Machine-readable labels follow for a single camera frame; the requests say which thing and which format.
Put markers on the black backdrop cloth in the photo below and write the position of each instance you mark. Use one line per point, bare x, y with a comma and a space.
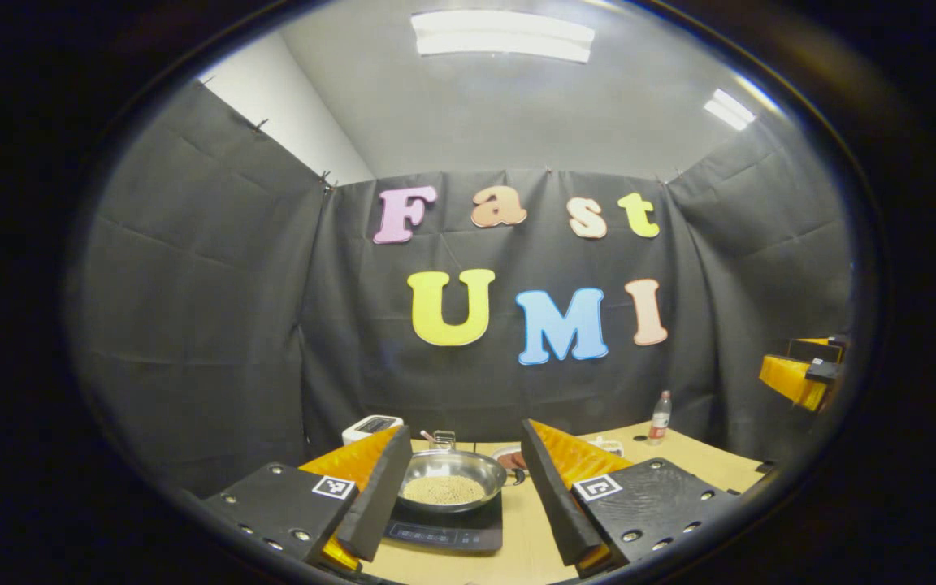
216, 325

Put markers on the black induction cooktop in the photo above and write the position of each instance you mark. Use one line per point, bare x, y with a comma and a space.
448, 532

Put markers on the black table clamp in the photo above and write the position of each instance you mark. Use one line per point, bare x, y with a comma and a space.
766, 467

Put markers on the raw red meat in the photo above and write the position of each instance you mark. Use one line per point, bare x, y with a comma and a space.
513, 461

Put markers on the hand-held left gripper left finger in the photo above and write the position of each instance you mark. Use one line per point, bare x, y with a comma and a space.
379, 504

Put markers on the small ceiling light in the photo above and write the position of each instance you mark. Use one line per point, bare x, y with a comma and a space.
730, 109

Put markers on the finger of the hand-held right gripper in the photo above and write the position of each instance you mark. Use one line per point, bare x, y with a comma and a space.
817, 349
789, 380

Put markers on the clear plastic water bottle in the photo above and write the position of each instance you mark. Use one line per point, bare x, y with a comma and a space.
660, 422

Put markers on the white divided dish of beans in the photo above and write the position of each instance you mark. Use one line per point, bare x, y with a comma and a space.
610, 447

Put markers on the round white plate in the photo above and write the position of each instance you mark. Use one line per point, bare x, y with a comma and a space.
499, 453

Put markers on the long ceiling light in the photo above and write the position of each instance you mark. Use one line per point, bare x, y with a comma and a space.
504, 36

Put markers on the white toaster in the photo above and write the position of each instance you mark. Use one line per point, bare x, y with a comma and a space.
370, 426

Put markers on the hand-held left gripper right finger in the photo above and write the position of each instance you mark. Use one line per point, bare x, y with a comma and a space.
553, 504

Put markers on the pile of soybeans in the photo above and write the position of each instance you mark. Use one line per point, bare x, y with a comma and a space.
444, 490

